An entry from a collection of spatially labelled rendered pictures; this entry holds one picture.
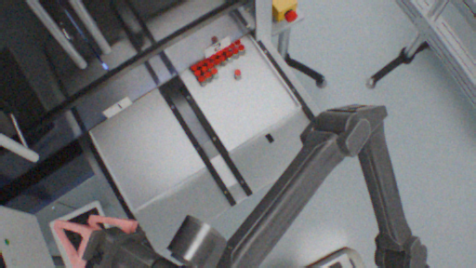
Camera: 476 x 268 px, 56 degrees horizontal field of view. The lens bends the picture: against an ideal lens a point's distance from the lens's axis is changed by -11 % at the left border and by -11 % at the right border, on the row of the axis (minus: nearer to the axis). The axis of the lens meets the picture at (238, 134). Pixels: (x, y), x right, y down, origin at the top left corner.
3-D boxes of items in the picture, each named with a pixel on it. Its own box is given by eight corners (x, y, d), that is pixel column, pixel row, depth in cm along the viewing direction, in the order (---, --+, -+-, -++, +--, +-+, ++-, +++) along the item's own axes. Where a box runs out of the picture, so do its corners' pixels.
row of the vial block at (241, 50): (194, 77, 157) (192, 72, 153) (243, 48, 159) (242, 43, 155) (198, 82, 157) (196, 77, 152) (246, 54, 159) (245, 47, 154)
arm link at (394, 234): (389, 86, 87) (347, 85, 95) (349, 124, 80) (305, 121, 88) (429, 261, 104) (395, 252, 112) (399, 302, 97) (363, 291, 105)
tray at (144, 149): (85, 122, 155) (81, 119, 152) (152, 79, 158) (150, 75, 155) (134, 213, 147) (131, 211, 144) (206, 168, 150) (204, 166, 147)
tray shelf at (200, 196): (74, 132, 156) (72, 130, 155) (254, 22, 164) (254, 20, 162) (145, 261, 145) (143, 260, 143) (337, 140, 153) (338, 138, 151)
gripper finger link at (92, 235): (53, 204, 65) (103, 238, 62) (80, 201, 72) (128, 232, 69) (38, 244, 65) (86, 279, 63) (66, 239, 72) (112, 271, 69)
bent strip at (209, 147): (204, 148, 152) (202, 143, 146) (212, 143, 152) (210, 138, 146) (228, 187, 148) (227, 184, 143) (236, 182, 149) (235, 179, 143)
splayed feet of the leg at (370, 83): (361, 80, 248) (366, 70, 235) (429, 37, 254) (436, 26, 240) (370, 93, 246) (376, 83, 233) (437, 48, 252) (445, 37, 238)
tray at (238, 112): (173, 66, 159) (171, 62, 155) (241, 26, 162) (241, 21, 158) (229, 154, 151) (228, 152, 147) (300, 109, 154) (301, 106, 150)
